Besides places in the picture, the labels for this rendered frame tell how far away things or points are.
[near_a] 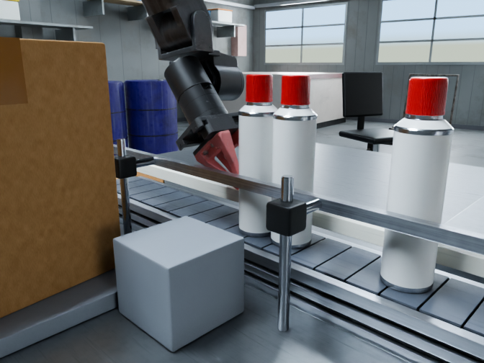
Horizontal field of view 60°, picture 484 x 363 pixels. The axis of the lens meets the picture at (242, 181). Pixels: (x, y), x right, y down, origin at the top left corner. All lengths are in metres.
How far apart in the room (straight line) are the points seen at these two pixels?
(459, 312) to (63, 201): 0.41
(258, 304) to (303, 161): 0.17
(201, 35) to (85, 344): 0.41
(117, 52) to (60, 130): 7.34
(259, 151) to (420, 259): 0.22
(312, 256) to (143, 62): 7.72
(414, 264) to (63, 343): 0.35
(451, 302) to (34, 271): 0.42
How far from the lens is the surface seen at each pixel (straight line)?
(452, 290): 0.48
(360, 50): 9.16
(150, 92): 4.92
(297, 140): 0.48
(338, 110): 8.41
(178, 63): 0.63
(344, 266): 0.49
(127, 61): 7.92
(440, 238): 0.40
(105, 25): 7.72
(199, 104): 0.60
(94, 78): 0.50
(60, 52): 0.48
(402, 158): 0.42
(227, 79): 0.67
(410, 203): 0.42
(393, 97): 8.90
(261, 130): 0.52
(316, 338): 0.46
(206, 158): 0.60
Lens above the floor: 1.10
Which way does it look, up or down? 15 degrees down
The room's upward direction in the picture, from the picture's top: straight up
